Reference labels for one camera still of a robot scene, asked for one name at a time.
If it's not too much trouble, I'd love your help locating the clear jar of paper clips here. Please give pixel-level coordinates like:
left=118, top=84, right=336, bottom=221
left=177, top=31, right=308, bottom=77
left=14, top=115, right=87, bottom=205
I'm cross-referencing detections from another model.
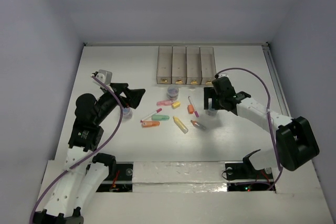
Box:
left=166, top=85, right=179, bottom=100

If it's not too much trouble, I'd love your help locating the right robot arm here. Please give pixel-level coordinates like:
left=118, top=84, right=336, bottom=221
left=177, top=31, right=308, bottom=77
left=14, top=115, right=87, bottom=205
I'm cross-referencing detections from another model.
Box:
left=204, top=77, right=320, bottom=171

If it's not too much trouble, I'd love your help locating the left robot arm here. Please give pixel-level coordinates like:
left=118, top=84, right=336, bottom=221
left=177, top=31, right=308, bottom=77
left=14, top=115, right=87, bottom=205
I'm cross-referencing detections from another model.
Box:
left=29, top=81, right=145, bottom=223

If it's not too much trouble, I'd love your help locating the pink marker pen upper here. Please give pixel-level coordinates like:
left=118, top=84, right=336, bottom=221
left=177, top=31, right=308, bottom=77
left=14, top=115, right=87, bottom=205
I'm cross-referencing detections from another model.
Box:
left=188, top=96, right=199, bottom=118

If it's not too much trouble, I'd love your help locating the pink marker pen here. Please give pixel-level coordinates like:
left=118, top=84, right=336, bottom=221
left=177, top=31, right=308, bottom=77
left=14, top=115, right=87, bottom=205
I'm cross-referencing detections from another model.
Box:
left=140, top=108, right=162, bottom=123
left=188, top=96, right=199, bottom=118

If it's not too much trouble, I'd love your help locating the orange highlighter cap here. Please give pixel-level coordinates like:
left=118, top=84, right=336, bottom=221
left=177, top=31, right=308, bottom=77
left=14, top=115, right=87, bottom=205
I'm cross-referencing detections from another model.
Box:
left=187, top=104, right=194, bottom=114

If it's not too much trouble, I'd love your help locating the orange tipped clear highlighter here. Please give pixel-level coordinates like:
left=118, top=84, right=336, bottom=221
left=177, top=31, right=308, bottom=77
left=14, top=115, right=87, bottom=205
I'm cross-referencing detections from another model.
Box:
left=191, top=120, right=207, bottom=131

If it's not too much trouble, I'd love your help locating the pink marker pen lower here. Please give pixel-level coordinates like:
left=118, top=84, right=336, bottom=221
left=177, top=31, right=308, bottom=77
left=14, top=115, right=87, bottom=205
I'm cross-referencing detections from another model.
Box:
left=140, top=108, right=162, bottom=123

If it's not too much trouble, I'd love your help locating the green correction tape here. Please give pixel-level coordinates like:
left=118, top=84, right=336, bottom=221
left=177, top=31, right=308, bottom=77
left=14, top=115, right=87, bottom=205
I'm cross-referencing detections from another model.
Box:
left=152, top=114, right=170, bottom=121

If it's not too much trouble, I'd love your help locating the yellow highlighter cap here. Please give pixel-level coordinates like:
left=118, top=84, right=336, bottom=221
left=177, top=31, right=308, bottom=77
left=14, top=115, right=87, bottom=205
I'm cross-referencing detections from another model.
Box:
left=172, top=101, right=181, bottom=109

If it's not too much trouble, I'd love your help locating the yellow highlighter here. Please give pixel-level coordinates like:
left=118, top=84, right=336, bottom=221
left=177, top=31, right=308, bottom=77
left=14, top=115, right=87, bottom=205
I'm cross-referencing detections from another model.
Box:
left=173, top=116, right=188, bottom=134

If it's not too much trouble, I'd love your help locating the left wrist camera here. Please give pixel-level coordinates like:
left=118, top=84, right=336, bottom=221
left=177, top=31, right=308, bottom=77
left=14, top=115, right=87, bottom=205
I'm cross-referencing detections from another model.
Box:
left=91, top=69, right=112, bottom=85

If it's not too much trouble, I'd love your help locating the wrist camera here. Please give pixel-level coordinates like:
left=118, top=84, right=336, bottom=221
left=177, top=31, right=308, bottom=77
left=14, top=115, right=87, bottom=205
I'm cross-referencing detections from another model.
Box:
left=91, top=69, right=112, bottom=85
left=215, top=73, right=228, bottom=79

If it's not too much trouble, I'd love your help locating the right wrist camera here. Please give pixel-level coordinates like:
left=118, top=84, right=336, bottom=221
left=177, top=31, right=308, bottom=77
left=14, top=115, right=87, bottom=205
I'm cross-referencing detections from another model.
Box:
left=215, top=73, right=228, bottom=79

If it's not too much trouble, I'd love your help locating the aluminium rail right edge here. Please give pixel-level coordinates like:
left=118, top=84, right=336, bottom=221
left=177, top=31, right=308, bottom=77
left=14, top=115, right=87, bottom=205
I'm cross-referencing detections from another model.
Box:
left=261, top=43, right=290, bottom=116

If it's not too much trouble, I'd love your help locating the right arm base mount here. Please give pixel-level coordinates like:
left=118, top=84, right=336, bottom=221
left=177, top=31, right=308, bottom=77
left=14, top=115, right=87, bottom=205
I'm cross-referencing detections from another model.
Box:
left=222, top=163, right=274, bottom=192

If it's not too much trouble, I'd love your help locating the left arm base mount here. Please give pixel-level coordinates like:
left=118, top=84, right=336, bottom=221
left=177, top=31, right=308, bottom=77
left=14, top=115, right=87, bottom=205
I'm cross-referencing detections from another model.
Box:
left=96, top=163, right=133, bottom=193

